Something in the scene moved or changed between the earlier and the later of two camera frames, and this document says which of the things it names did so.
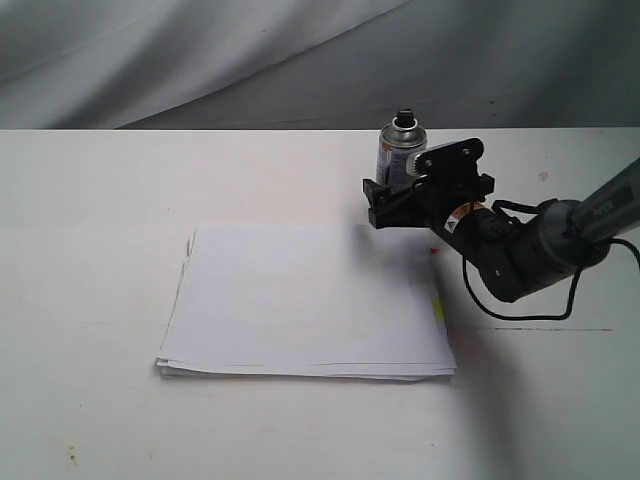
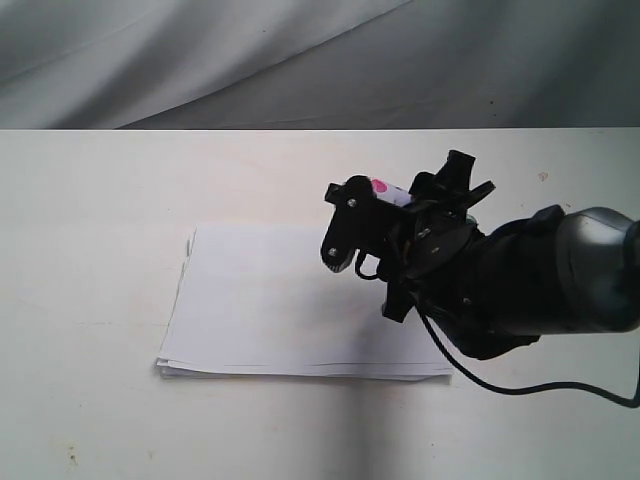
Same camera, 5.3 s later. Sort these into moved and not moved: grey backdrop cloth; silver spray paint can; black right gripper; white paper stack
Moved: silver spray paint can; black right gripper
Not moved: white paper stack; grey backdrop cloth
